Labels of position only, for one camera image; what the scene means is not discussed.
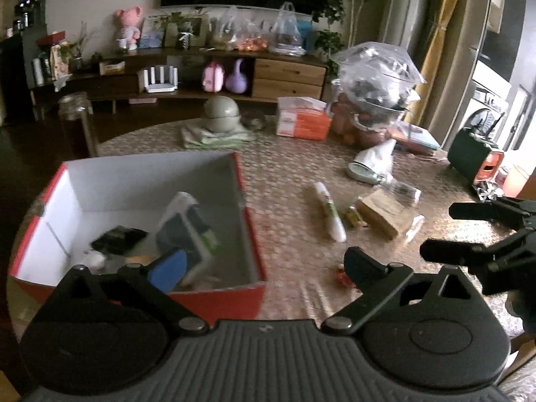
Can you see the dark side cabinet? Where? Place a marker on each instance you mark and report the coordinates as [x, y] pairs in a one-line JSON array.
[[16, 79]]

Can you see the folded green cloth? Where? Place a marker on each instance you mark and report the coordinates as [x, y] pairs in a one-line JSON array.
[[197, 138]]

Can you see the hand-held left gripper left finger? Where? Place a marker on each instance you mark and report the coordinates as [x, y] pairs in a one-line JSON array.
[[167, 270]]

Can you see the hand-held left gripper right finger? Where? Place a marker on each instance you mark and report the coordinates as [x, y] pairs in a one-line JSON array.
[[362, 268]]

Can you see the yellow curtain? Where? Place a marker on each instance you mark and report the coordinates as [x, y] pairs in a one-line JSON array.
[[444, 42]]

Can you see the white bunny figurine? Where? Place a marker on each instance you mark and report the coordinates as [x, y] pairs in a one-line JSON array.
[[94, 258]]

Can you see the white green packet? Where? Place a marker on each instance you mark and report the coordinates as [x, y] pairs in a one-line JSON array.
[[188, 230]]

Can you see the silver ribbon bundle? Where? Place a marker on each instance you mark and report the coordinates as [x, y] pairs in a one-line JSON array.
[[488, 191]]

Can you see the white standing air conditioner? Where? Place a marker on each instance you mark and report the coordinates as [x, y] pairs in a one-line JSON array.
[[404, 16]]

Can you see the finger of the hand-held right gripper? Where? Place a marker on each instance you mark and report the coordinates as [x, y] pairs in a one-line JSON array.
[[456, 251], [481, 210]]

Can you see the stack of coloured papers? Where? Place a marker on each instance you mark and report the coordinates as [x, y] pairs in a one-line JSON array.
[[418, 138]]

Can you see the pink toy suitcase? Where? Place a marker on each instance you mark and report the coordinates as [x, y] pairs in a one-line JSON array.
[[212, 77]]

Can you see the wooden television cabinet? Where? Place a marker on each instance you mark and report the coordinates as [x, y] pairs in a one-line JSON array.
[[289, 75]]

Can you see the green lidded bowl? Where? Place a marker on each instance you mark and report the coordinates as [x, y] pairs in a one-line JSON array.
[[222, 113]]

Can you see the purple swan toy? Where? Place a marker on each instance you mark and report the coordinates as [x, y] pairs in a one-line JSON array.
[[236, 81]]

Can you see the potted green tree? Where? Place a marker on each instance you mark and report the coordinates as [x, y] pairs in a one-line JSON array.
[[335, 4]]

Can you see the white router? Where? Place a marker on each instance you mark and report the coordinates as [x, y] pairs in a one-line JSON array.
[[161, 86]]

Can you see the brown kraft box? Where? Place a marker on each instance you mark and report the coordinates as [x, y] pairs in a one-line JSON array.
[[385, 213]]

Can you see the pink bear plush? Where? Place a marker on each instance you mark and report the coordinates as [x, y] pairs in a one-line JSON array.
[[129, 27]]

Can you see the glass jar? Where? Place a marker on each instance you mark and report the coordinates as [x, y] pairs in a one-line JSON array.
[[75, 125]]

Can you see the small colourful packet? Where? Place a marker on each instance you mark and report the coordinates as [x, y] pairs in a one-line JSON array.
[[354, 217]]

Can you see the pale green oval case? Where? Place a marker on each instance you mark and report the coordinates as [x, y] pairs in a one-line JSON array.
[[362, 173]]

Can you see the orange tissue box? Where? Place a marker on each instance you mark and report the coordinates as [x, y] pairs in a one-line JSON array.
[[303, 121]]

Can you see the white plastic bag with snacks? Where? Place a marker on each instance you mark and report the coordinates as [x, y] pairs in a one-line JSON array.
[[287, 29]]

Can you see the black packet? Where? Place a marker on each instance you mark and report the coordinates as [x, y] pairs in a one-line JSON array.
[[119, 238]]

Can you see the picture frame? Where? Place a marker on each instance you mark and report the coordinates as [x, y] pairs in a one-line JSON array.
[[192, 29]]

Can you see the clear plastic bag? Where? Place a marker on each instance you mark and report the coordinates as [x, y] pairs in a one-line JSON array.
[[226, 29]]

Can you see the red cardboard box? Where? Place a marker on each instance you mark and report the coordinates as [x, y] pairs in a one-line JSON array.
[[125, 184]]

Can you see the pile of oranges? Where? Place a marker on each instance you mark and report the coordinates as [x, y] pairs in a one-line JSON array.
[[253, 45]]

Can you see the red gift box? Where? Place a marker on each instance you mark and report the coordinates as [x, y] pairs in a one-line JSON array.
[[50, 38]]

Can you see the white tube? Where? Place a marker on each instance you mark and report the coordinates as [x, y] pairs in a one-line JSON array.
[[331, 213]]

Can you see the coffee machine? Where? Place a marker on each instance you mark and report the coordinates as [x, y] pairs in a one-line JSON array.
[[29, 12]]

